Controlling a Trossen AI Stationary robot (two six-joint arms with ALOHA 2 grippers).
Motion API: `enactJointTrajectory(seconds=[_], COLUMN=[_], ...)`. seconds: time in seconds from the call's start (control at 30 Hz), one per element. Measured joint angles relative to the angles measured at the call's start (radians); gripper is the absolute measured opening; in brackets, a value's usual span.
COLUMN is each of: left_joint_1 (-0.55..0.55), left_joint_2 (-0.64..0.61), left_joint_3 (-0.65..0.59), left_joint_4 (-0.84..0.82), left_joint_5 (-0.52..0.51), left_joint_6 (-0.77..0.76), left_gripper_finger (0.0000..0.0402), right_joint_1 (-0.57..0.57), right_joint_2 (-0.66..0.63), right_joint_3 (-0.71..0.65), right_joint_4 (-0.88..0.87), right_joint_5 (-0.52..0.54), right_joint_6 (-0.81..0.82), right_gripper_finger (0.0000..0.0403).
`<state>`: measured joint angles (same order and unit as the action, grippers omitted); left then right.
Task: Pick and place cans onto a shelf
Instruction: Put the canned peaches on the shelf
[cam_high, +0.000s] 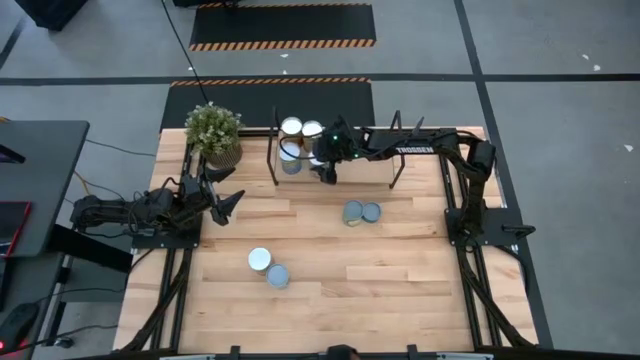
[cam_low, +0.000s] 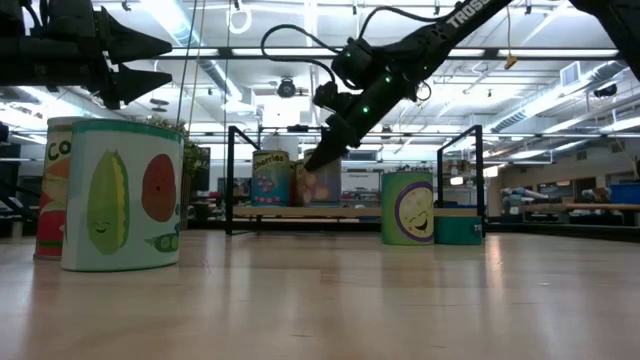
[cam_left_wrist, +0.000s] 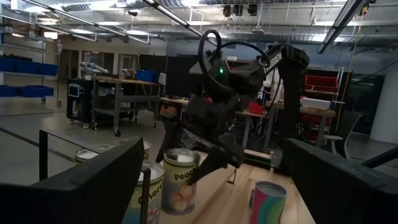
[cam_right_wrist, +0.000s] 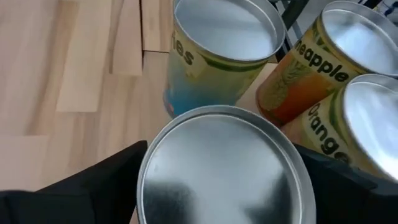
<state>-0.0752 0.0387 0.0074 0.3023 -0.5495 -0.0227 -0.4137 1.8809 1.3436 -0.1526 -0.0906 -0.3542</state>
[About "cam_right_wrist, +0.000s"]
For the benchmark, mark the orange label tin can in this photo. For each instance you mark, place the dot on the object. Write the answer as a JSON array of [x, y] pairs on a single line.
[[323, 130]]

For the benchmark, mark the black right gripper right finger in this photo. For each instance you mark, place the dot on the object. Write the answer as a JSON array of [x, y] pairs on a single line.
[[348, 202]]

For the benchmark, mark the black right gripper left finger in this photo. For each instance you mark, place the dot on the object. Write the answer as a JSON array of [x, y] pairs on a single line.
[[68, 202]]

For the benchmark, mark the cherries label tin can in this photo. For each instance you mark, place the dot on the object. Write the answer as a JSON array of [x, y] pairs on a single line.
[[199, 81]]

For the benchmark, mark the pineapple label tin can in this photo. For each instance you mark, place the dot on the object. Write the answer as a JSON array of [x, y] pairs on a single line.
[[298, 90]]

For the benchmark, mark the peaches label tin can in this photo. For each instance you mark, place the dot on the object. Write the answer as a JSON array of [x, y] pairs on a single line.
[[224, 161]]

